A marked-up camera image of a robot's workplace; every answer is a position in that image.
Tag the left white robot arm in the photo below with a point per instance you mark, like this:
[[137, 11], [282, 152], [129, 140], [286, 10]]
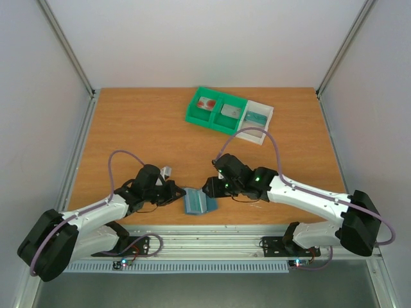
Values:
[[60, 238]]

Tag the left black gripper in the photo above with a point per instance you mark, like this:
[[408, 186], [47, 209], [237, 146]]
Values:
[[173, 188]]

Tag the left side aluminium rail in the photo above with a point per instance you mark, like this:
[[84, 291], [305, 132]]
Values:
[[66, 189]]

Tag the left green bin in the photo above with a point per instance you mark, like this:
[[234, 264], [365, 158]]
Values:
[[195, 115]]

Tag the grey flower card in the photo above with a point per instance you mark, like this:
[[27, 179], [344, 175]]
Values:
[[231, 111]]

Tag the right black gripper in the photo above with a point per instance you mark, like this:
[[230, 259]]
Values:
[[220, 187]]

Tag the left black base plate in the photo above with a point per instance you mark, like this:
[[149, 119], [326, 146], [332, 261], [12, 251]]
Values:
[[141, 245]]

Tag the right side aluminium rail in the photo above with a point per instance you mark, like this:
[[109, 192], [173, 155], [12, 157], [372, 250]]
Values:
[[340, 143]]

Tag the blue card holder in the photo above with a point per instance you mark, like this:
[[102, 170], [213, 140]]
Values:
[[197, 203]]

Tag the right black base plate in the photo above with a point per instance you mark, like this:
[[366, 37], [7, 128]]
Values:
[[277, 247]]

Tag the aluminium frame post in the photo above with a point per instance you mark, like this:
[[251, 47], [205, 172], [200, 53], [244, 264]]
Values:
[[61, 37], [348, 40]]

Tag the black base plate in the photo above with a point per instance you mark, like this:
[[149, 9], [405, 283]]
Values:
[[141, 245], [277, 247]]

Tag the left aluminium frame post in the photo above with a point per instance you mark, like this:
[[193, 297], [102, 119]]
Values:
[[61, 37]]

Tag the teal card in bin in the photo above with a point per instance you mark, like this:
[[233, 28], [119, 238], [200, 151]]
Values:
[[256, 118]]

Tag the grey slotted cable duct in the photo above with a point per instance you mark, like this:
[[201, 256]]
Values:
[[179, 267]]

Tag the red circle card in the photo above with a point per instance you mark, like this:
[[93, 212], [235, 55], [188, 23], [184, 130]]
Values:
[[205, 103]]

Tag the circuit board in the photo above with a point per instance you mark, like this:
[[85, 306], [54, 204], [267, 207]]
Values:
[[298, 263], [122, 264]]

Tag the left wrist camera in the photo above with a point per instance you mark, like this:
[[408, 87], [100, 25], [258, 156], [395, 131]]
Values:
[[166, 172]]

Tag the middle green bin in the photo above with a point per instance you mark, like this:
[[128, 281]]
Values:
[[226, 124]]

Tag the left circuit board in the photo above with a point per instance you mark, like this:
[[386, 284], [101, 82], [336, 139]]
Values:
[[122, 264]]

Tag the white bin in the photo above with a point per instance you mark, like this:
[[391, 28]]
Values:
[[254, 136]]

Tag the right circuit board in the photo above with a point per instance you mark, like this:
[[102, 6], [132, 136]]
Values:
[[298, 263]]

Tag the aluminium rail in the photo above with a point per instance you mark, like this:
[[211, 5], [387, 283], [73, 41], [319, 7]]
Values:
[[66, 189], [208, 241], [340, 143]]

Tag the right aluminium frame post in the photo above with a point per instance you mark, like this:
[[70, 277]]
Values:
[[348, 40]]

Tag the green bin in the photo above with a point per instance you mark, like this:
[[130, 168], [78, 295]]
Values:
[[226, 124], [195, 115]]

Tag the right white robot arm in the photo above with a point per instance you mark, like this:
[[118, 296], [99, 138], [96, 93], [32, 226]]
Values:
[[350, 221]]

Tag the front aluminium rail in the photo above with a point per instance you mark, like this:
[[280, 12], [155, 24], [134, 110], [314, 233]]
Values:
[[208, 241]]

